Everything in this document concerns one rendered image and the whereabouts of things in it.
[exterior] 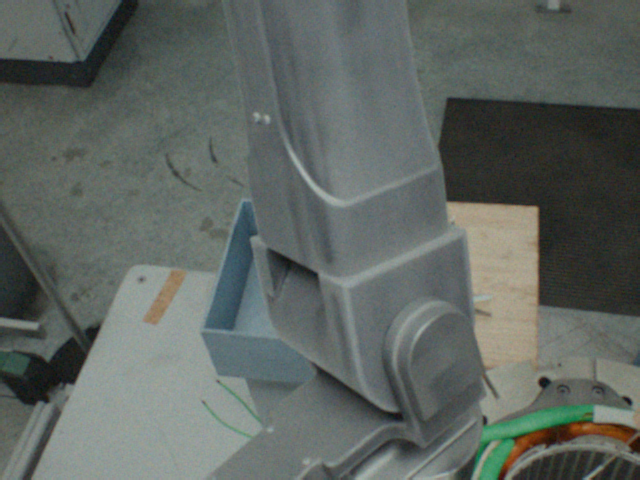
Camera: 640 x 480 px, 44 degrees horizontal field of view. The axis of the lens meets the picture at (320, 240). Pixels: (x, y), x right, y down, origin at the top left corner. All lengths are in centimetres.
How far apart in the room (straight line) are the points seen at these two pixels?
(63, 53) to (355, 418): 254
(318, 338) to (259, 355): 47
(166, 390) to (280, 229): 79
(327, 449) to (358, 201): 10
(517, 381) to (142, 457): 53
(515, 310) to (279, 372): 23
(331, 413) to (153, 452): 72
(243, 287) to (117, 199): 160
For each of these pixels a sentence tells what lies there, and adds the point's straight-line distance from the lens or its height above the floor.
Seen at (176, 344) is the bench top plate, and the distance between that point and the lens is 111.
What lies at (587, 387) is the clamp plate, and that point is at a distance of 67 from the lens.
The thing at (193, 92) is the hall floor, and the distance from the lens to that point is 273.
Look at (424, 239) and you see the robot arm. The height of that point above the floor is 145.
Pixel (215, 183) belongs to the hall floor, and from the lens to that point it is 240.
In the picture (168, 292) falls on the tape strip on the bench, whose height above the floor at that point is 78.
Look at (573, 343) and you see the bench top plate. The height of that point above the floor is 78.
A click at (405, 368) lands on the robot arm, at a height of 143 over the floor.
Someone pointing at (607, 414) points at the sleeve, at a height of 116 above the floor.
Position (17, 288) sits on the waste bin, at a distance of 222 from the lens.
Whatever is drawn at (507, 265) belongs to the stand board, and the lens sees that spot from 78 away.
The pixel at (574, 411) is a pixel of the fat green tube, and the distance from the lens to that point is 60.
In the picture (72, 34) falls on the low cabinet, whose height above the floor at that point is 21.
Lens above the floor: 168
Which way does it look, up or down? 50 degrees down
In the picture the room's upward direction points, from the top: 10 degrees counter-clockwise
